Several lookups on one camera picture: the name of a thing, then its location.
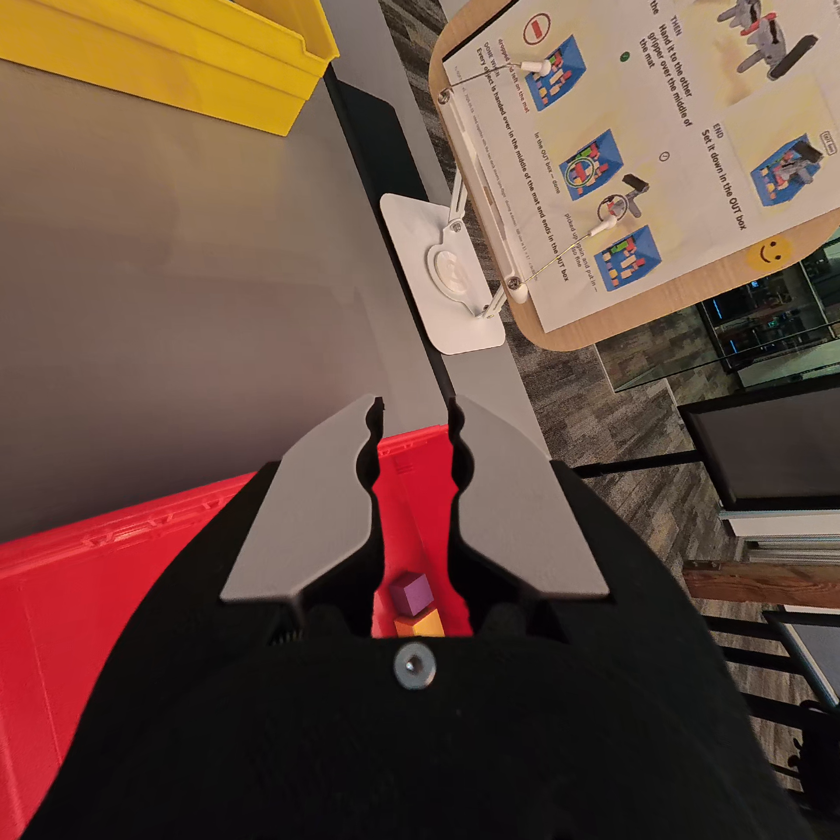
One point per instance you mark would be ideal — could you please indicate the glass railing panel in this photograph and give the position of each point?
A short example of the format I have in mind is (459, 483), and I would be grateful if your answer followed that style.
(656, 367)

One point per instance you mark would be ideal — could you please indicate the brown wooden bench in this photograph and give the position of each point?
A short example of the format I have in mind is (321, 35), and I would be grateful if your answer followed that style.
(768, 583)

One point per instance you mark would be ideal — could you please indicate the yellow smiley sticker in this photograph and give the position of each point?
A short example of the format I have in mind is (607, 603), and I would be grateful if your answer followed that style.
(769, 254)

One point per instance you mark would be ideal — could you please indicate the black flat pad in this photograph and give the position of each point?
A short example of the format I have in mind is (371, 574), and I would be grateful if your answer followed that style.
(380, 138)

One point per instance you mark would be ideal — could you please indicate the dark grey panel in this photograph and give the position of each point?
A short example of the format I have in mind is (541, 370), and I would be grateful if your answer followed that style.
(774, 453)

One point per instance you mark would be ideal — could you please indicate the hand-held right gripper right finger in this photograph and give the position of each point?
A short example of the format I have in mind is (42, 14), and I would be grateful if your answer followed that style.
(525, 518)

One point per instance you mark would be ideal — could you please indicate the black desk frame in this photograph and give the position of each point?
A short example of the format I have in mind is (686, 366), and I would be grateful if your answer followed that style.
(774, 656)

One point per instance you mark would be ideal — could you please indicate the white board stand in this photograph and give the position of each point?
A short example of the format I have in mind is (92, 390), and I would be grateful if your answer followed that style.
(420, 229)

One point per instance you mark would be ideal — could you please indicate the yellow wooden cube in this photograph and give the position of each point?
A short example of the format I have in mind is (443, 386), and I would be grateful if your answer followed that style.
(423, 625)

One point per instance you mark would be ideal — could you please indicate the red plastic bin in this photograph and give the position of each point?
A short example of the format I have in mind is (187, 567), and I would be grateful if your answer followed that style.
(79, 623)

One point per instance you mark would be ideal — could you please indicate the purple wooden block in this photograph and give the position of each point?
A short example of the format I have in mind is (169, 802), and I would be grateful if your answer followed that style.
(410, 594)

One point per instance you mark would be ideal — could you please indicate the yellow plastic bin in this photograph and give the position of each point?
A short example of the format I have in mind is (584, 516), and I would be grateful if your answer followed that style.
(164, 59)

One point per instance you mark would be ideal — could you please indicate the printed instruction sheet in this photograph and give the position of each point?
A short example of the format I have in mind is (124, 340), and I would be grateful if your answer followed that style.
(656, 164)

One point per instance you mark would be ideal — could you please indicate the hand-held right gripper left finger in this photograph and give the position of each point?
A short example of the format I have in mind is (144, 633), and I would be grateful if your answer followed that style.
(308, 518)

